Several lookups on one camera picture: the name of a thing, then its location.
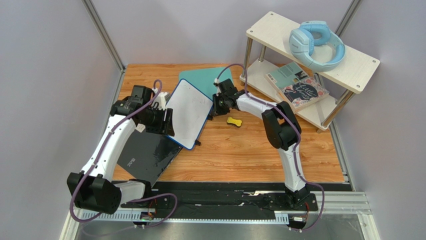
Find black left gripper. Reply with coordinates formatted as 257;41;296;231
139;106;176;137

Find yellow bone-shaped eraser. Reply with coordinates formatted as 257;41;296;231
226;117;243;128

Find blue-framed whiteboard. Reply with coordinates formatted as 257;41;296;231
166;78;213;150

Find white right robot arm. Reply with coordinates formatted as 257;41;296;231
210;79;310;209

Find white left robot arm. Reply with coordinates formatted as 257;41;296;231
66;85;175;215

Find teal cutting board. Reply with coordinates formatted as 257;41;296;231
178;67;224;100

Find black square plate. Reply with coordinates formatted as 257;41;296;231
117;130;182;186

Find white two-tier shelf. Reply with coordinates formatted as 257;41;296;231
240;11;381;131

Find teal book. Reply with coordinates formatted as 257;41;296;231
264;62;309;91

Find floral dark book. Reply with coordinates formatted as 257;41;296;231
280;77;330;112

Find light blue headphones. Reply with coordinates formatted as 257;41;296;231
288;20;346;72

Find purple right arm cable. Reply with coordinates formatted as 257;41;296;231
214;63;325;232

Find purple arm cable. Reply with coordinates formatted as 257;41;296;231
69;79;179;237
214;63;325;232

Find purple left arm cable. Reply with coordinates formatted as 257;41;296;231
69;79;179;237

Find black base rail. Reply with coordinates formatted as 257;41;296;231
119;181;328;221

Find grey slotted cable duct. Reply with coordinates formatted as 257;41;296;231
80;209;290;225

